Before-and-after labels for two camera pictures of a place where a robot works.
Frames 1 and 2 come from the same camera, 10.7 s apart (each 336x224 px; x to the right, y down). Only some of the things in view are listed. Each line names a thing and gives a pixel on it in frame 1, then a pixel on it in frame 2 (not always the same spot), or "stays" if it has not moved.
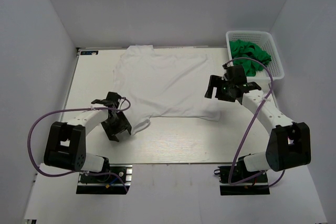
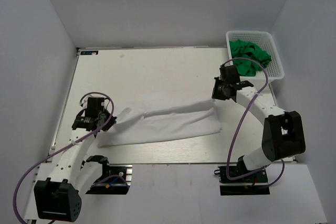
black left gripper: [124, 125] to [111, 124]
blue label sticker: [88, 52] stays
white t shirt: [163, 83] to [131, 128]
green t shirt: [240, 49] stays
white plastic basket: [265, 40] stays
